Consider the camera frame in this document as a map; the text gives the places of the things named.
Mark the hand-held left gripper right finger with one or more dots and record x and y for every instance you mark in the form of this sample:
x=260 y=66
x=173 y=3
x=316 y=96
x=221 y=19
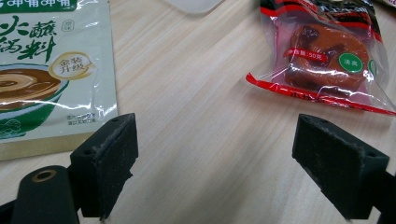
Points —
x=337 y=168

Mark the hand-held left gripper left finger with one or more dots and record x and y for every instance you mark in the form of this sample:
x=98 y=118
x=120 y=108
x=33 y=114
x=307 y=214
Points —
x=104 y=165

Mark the red clear snack packet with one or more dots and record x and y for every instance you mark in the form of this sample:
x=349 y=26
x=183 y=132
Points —
x=327 y=59

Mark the green and white sauce packet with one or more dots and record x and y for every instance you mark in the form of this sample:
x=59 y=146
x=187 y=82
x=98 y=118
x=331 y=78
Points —
x=46 y=62

